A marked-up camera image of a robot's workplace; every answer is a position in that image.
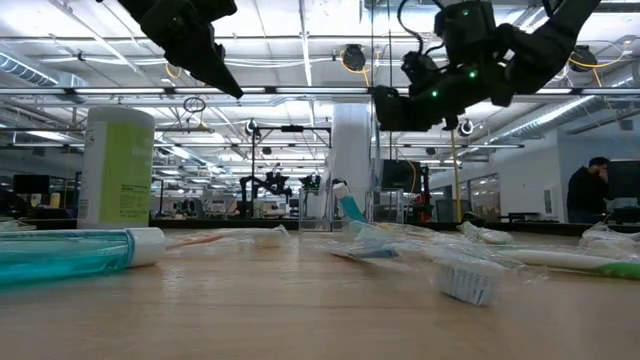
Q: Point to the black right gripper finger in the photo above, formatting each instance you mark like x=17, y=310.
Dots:
x=405, y=110

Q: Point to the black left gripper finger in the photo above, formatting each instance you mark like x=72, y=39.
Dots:
x=210, y=65

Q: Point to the blue mouthwash bottle white cap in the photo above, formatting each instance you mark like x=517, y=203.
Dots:
x=75, y=255
x=351, y=207

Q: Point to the blue toothbrush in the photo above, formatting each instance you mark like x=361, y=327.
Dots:
x=465, y=286

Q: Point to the teal green toothbrush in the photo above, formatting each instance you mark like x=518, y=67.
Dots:
x=565, y=260

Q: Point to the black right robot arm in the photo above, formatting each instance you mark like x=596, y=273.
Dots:
x=550, y=40

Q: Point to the black background robot arm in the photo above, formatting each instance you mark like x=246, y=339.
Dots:
x=272, y=184
x=311, y=182

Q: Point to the white round column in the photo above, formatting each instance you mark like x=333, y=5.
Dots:
x=352, y=140

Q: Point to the red black machine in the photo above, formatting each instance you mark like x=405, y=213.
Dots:
x=424, y=200

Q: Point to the long ceiling light bar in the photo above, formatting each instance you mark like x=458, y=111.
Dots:
x=310, y=91

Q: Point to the glass cabinet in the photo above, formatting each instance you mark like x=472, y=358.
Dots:
x=392, y=210

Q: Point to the clear acrylic organizer box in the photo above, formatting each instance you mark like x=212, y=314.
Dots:
x=315, y=215

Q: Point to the white green wipes canister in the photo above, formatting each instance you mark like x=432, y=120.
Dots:
x=120, y=175

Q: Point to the person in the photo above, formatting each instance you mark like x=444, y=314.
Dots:
x=585, y=195

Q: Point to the black desk monitor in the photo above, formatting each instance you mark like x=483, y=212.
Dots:
x=625, y=179

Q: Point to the dark background monitor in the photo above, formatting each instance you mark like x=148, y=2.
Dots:
x=31, y=184

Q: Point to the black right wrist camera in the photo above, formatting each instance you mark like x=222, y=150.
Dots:
x=420, y=67

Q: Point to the black wall screen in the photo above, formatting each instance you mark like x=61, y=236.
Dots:
x=400, y=176

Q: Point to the silver ventilation duct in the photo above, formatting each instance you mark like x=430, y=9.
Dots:
x=545, y=117

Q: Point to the black background station frame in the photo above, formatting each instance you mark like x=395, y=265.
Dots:
x=292, y=129

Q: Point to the black metal table frame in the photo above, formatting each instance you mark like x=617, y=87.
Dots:
x=225, y=225

